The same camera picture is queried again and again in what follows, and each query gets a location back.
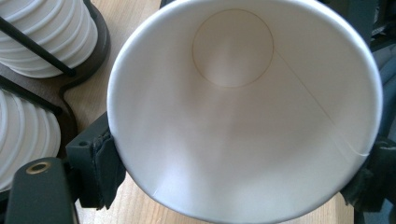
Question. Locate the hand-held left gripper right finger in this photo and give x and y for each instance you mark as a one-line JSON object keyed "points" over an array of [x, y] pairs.
{"points": [[376, 183]]}

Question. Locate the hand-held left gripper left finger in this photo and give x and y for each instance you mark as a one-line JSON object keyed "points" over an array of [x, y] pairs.
{"points": [[96, 168]]}

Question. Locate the stack of white paper cups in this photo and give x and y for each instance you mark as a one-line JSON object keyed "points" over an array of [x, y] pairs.
{"points": [[56, 25], [25, 140]]}

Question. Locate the single white paper cup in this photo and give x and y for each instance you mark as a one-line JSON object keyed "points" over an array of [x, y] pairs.
{"points": [[233, 140]]}

